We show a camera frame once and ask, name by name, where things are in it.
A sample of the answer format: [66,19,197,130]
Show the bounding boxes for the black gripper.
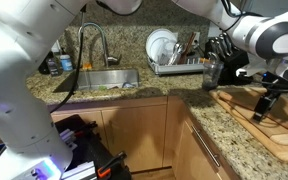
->
[252,71,288,122]

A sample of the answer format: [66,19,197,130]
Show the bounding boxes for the chrome gooseneck faucet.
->
[78,22,122,69]

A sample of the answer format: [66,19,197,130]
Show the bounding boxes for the clear glass cup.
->
[202,59,225,92]

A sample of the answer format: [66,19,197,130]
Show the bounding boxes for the large wooden cutting board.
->
[208,87,288,164]

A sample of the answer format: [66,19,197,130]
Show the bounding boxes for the small wooden cutting board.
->
[221,89,288,147]

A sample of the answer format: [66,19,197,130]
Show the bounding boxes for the black knife block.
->
[205,39,253,87]

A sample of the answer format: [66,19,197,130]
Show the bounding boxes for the grey dish rack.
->
[147,54,207,76]

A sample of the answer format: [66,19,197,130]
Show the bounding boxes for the dark wooden utensil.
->
[178,31,197,65]

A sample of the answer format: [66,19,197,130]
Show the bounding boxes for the small white plate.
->
[149,35,177,64]

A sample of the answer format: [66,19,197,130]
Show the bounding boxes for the large white plate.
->
[145,28,178,63]

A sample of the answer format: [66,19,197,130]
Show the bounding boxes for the light wooden base cabinet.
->
[48,96,238,180]

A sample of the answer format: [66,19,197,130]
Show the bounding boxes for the orange and black clamp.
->
[96,150,128,179]

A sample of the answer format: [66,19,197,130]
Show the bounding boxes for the stainless steel sink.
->
[53,68,141,93]

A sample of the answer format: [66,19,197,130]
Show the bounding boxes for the black tool case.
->
[54,114,132,180]

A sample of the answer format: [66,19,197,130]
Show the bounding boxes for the white aluminium profiles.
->
[60,161,98,180]

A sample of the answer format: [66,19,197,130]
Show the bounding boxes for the white container with blue label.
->
[59,54,74,72]

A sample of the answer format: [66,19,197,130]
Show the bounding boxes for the small dark soap bottle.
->
[46,56,62,77]

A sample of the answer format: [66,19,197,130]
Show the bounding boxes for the steel knife handle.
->
[217,36,230,58]
[211,39,223,61]
[221,32,234,54]
[207,51,220,63]

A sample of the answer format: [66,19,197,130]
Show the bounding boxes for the steel cabinet bar handle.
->
[191,125,222,168]

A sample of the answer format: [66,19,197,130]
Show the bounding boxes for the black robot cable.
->
[48,3,87,114]

